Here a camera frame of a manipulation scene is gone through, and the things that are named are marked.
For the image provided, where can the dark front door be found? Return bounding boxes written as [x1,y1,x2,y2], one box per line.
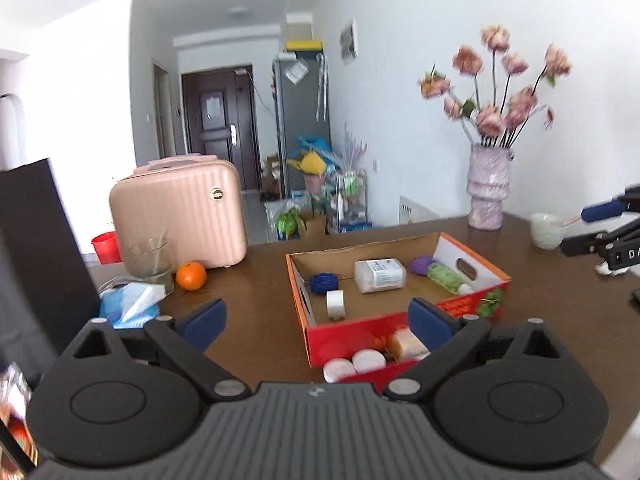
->
[181,65,260,192]

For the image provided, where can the blue plastic lid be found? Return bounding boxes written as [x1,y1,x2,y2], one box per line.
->
[308,273,340,296]

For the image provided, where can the snack packages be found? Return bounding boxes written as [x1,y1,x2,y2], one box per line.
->
[1,363,39,465]

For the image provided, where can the purple plastic lid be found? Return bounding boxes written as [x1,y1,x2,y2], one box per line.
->
[409,256,437,276]

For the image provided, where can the blue tissue pack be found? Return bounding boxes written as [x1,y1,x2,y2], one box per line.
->
[99,282,166,330]

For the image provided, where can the red cardboard box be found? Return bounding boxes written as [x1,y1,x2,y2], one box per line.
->
[285,232,511,368]

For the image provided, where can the pink ceramic vase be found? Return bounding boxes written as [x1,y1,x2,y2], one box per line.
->
[466,144,512,231]

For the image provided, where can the dried pink roses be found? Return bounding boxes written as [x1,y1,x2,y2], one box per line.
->
[416,24,573,151]

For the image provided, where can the red bucket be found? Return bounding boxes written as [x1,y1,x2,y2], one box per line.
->
[91,231,122,264]

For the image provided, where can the grey refrigerator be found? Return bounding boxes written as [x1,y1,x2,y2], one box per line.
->
[272,50,331,197]

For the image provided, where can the orange fruit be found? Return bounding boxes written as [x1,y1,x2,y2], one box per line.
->
[175,261,207,292]

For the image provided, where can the black paper bag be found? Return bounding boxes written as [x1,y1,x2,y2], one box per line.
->
[1,159,100,387]

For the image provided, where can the glass cup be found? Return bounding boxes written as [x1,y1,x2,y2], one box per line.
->
[125,237,175,296]

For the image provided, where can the white tape roll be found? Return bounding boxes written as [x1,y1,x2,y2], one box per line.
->
[326,289,346,321]

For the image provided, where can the white plastic bottle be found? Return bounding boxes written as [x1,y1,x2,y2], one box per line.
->
[354,258,407,294]

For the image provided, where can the pink suitcase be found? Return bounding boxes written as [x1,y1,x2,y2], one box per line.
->
[110,154,247,273]

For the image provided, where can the white round container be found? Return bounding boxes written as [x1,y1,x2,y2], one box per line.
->
[322,359,357,384]
[352,349,387,374]

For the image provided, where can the white bowl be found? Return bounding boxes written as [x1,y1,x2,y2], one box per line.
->
[530,212,567,250]

